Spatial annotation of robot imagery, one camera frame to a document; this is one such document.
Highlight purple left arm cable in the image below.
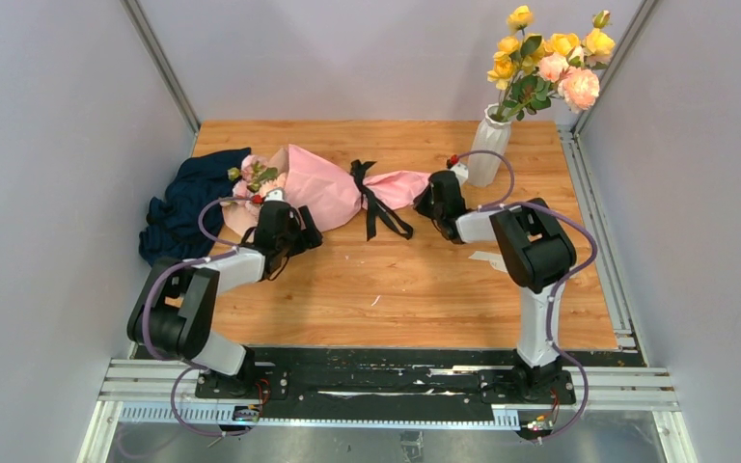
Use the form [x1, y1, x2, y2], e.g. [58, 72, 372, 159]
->
[141, 195, 263, 442]

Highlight aluminium frame post left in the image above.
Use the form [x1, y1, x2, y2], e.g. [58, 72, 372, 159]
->
[120, 0, 201, 136]

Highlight pink paper flower wrap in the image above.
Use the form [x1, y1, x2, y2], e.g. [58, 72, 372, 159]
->
[221, 145, 428, 235]

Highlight dark blue cloth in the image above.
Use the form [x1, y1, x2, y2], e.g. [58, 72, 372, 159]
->
[138, 148, 252, 265]

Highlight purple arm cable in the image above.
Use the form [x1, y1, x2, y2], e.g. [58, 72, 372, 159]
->
[452, 150, 600, 442]
[141, 195, 263, 442]

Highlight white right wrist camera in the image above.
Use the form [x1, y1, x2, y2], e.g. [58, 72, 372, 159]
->
[449, 162, 469, 186]

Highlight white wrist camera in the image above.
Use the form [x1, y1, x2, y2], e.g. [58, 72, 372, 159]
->
[262, 187, 287, 205]
[449, 162, 469, 186]

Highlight black printed ribbon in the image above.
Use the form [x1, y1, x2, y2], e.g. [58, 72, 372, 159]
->
[349, 159, 414, 241]

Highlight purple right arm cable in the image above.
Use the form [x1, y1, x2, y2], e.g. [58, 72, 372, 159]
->
[452, 150, 600, 442]

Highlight white ribbed vase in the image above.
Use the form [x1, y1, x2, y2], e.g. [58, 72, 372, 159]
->
[466, 104, 511, 187]

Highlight yellow and pink flowers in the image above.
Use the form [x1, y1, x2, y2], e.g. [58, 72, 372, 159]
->
[487, 5, 616, 123]

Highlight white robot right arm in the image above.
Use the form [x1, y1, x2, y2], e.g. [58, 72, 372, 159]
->
[415, 170, 577, 403]

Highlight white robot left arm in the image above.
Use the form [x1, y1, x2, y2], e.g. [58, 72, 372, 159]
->
[126, 200, 322, 398]

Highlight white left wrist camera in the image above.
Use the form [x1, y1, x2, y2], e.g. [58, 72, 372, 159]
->
[262, 187, 287, 205]

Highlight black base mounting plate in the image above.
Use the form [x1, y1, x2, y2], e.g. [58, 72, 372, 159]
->
[133, 344, 646, 426]

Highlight aluminium frame rail front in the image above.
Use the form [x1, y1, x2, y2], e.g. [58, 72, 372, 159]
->
[78, 360, 697, 462]

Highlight white printed ribbon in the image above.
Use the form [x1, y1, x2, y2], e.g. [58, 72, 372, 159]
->
[469, 251, 508, 273]

